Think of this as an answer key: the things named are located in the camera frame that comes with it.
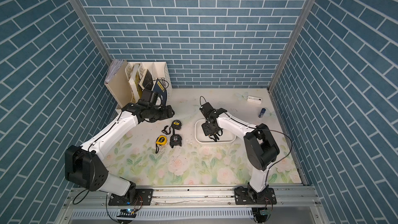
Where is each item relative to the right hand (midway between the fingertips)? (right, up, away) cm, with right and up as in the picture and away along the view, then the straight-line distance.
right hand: (211, 129), depth 92 cm
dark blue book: (-35, +24, +14) cm, 45 cm away
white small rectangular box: (+32, +18, +19) cm, 42 cm away
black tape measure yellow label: (-21, -5, -3) cm, 22 cm away
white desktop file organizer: (-37, +39, +12) cm, 55 cm away
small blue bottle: (+33, +10, +7) cm, 35 cm away
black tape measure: (-22, +3, +4) cm, 23 cm away
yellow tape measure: (-30, -6, -1) cm, 31 cm away
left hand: (-21, +10, -8) cm, 25 cm away
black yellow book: (-43, +30, +9) cm, 53 cm away
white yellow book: (-45, +25, +1) cm, 52 cm away
